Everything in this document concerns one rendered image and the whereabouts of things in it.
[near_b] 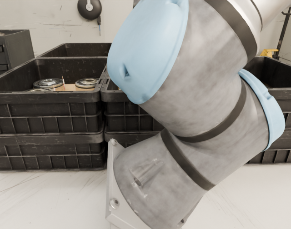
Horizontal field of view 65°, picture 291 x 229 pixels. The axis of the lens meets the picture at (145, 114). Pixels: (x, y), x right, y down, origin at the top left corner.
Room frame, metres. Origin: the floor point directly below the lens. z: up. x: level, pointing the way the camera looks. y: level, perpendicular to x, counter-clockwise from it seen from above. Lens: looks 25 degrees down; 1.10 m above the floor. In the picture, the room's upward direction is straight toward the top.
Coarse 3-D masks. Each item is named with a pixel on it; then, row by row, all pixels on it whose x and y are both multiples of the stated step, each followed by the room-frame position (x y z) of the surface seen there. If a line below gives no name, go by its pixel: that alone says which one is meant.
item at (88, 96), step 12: (12, 72) 0.67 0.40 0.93; (96, 84) 0.55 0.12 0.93; (0, 96) 0.48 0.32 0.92; (12, 96) 0.48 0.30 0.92; (24, 96) 0.48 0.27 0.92; (36, 96) 0.48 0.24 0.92; (48, 96) 0.48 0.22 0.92; (60, 96) 0.48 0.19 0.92; (72, 96) 0.48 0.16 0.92; (84, 96) 0.48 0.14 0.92; (96, 96) 0.49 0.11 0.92
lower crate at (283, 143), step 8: (280, 136) 0.51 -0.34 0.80; (288, 136) 0.51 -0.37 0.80; (272, 144) 0.52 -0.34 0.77; (280, 144) 0.52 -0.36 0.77; (288, 144) 0.52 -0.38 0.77; (264, 152) 0.51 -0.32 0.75; (272, 152) 0.52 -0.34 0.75; (280, 152) 0.52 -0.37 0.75; (288, 152) 0.52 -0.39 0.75; (256, 160) 0.52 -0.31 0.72; (264, 160) 0.52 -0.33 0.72; (272, 160) 0.52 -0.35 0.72; (280, 160) 0.52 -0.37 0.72; (288, 160) 0.52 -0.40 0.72
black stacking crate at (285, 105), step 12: (252, 60) 0.89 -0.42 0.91; (264, 60) 0.89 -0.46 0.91; (252, 72) 0.89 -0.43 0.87; (264, 72) 0.88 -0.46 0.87; (276, 72) 0.80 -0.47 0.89; (288, 72) 0.74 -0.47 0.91; (264, 84) 0.86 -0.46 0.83; (276, 84) 0.79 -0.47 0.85; (288, 84) 0.72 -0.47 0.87; (288, 108) 0.52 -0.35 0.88; (288, 120) 0.52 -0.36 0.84
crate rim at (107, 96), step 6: (108, 78) 0.60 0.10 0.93; (108, 84) 0.55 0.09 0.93; (102, 90) 0.50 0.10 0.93; (108, 90) 0.50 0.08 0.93; (114, 90) 0.50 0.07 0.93; (120, 90) 0.50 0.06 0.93; (102, 96) 0.49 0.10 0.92; (108, 96) 0.49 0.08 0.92; (114, 96) 0.49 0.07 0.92; (120, 96) 0.49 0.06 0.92; (126, 96) 0.49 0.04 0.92
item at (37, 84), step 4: (40, 80) 0.80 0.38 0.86; (56, 80) 0.81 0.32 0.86; (60, 80) 0.80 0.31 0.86; (36, 84) 0.77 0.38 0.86; (40, 84) 0.76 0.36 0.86; (44, 84) 0.76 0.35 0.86; (48, 84) 0.76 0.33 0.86; (52, 84) 0.76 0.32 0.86; (56, 84) 0.76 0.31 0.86; (60, 84) 0.77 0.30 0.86
